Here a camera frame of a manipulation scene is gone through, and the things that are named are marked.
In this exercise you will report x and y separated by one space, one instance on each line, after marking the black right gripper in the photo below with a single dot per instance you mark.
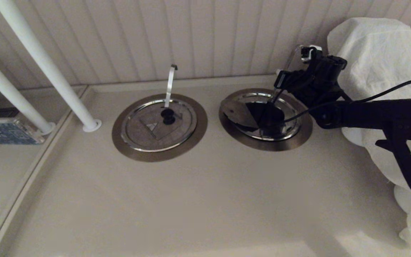
316 89

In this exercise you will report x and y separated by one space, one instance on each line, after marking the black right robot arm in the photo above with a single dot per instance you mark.
387 114

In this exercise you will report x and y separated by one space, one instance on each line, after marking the white cloth cover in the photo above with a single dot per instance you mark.
380 46

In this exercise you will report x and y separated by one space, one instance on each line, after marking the white support pole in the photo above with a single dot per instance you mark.
48 64
5 89

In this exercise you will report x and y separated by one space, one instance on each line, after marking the blue patterned box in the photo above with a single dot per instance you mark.
5 131

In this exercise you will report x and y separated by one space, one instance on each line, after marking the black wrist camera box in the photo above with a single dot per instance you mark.
328 66

